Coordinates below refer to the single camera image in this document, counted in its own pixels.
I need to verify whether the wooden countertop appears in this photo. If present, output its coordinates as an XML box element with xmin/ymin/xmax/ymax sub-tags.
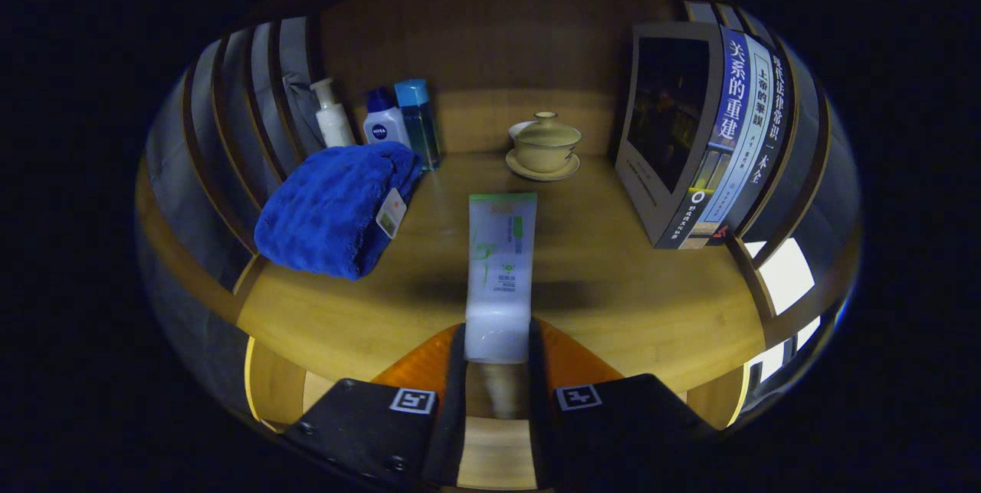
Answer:
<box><xmin>238</xmin><ymin>90</ymin><xmax>767</xmax><ymax>394</ymax></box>

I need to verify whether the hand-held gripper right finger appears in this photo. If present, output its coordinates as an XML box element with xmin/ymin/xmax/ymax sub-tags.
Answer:
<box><xmin>527</xmin><ymin>317</ymin><xmax>717</xmax><ymax>490</ymax></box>

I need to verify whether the blue towel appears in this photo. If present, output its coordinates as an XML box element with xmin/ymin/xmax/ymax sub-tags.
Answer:
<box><xmin>254</xmin><ymin>142</ymin><xmax>424</xmax><ymax>281</ymax></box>

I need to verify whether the beige lidded teacup with saucer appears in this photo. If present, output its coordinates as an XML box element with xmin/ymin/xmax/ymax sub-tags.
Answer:
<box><xmin>505</xmin><ymin>111</ymin><xmax>583</xmax><ymax>182</ymax></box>

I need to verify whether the teal blue bottle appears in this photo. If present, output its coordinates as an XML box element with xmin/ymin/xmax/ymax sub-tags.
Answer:
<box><xmin>395</xmin><ymin>79</ymin><xmax>441</xmax><ymax>172</ymax></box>

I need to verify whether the white pump bottle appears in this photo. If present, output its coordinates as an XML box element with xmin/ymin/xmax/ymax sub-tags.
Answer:
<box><xmin>310</xmin><ymin>77</ymin><xmax>356</xmax><ymax>149</ymax></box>

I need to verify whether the white bottle with blue cap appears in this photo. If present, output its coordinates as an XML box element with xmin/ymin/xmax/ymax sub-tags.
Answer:
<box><xmin>363</xmin><ymin>87</ymin><xmax>411</xmax><ymax>149</ymax></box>

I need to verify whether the white and green tube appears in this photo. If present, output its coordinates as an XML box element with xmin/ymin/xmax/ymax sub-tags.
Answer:
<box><xmin>464</xmin><ymin>192</ymin><xmax>539</xmax><ymax>419</ymax></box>

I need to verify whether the wooden cabinet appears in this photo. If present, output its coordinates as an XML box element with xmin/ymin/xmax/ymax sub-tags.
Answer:
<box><xmin>136</xmin><ymin>0</ymin><xmax>863</xmax><ymax>432</ymax></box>

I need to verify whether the book with blue spine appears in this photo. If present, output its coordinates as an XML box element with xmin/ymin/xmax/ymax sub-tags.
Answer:
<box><xmin>615</xmin><ymin>21</ymin><xmax>752</xmax><ymax>250</ymax></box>

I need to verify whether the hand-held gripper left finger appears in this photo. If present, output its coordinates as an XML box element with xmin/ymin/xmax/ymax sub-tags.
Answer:
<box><xmin>280</xmin><ymin>323</ymin><xmax>468</xmax><ymax>490</ymax></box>

